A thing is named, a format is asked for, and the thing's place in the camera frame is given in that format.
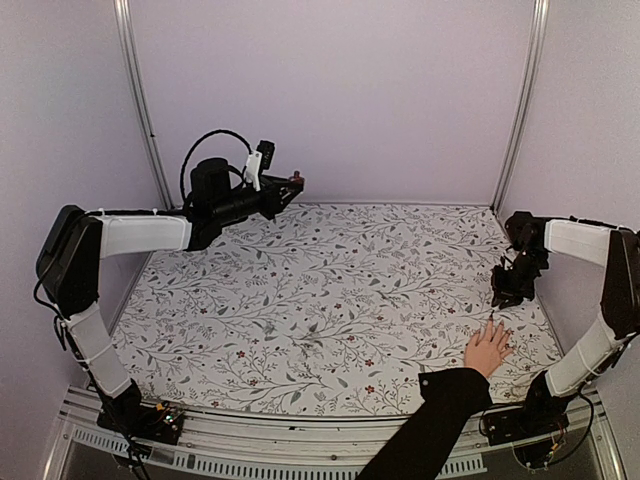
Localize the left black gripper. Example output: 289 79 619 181
213 174 302 224

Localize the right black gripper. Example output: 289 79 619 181
493 251 549 309

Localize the red nail polish bottle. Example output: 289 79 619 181
289 170 305 188

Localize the black sleeved forearm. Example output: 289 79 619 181
358 368 492 479

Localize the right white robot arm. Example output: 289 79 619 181
491 211 639 436

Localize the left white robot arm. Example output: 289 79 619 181
33 153 305 434

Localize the person's bare hand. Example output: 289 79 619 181
464 316 513 379

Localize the floral patterned table mat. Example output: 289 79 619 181
112 204 560 416

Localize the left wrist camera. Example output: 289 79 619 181
242 140 276 192

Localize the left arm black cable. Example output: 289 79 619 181
178 130 251 201

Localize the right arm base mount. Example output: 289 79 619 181
479 371 572 446

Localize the left aluminium frame post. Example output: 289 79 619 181
113 0 174 208

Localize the aluminium frame post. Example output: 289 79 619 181
491 0 550 214
113 0 174 208

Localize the front aluminium rail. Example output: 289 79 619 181
42 390 631 479

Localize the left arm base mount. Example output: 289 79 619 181
96 381 184 446

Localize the right aluminium frame post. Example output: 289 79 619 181
491 0 550 214

